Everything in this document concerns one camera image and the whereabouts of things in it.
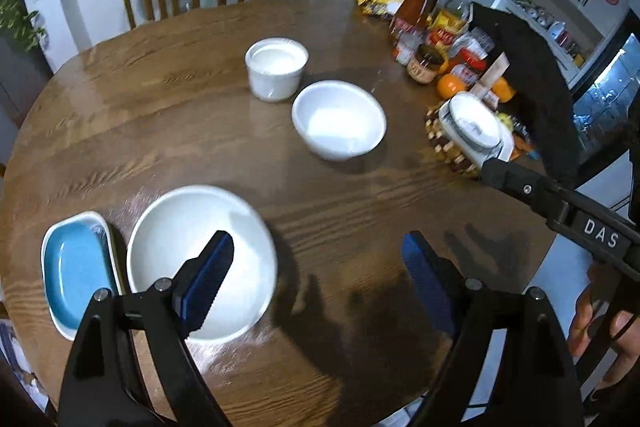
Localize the orange snack wrapper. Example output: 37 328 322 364
510 127 542 158

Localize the brown jar with black lid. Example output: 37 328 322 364
406 44 448 85

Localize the white tube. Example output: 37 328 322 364
470 52 511 100

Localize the large white bowl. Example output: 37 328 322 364
126 185 279 342

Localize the wooden bead trivet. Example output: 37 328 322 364
425 103 481 178

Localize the red sauce bottle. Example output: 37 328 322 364
390 0 441 52

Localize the small white-label jar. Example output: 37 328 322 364
392 32 426 65

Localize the blue patterned square plate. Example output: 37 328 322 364
40 210 127 342

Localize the orange fruit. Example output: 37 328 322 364
436 74 466 100
492 77 517 102

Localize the red-lidded sauce jar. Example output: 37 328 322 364
450 48 488 88

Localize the trailing green vine plant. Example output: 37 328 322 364
0 0 48 52

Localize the white straight-sided cup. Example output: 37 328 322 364
244 37 309 102

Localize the yellow-capped oil bottle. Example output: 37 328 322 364
427 0 482 52

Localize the small white bowl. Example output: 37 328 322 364
291 80 388 162

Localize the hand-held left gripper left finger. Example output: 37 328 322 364
57 230 236 427

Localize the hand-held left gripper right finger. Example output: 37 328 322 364
400 230 587 427

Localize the small patterned white dish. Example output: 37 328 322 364
439 92 516 168

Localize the person's right hand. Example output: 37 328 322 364
566 264 640 391

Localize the yellow snack packet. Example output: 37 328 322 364
356 0 406 18

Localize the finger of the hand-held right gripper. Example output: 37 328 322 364
479 158 577 221

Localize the glass door cabinet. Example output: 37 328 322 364
567 14 640 188

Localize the clear plastic container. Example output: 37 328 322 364
452 27 496 58

